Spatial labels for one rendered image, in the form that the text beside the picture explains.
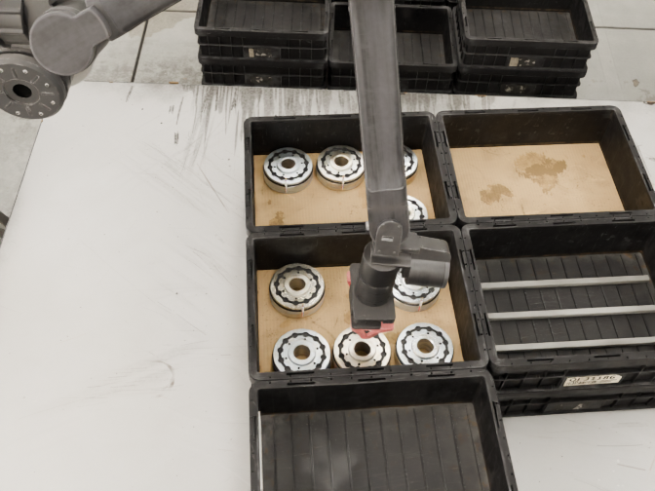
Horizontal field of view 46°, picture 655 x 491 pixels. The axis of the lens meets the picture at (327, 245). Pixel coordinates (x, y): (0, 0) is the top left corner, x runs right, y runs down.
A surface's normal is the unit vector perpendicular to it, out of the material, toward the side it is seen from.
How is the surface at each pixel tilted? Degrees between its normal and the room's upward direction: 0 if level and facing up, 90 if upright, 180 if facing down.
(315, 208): 0
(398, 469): 0
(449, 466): 0
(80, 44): 66
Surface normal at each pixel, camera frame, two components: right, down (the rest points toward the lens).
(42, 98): -0.02, 0.81
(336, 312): 0.04, -0.58
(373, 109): -0.06, 0.51
